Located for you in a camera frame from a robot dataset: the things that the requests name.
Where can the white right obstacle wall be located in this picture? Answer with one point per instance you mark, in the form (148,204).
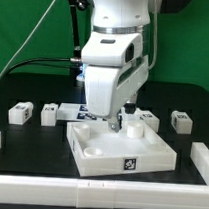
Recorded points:
(200,158)

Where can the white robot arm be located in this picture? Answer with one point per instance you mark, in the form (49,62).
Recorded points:
(126,17)

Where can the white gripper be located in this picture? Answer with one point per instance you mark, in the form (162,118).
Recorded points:
(115,72)

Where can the white front obstacle wall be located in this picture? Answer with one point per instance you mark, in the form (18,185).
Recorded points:
(101,194)

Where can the white marker base plate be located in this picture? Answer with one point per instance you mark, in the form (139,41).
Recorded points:
(75,112)

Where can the white square tabletop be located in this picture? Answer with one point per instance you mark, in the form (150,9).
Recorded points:
(136,148)

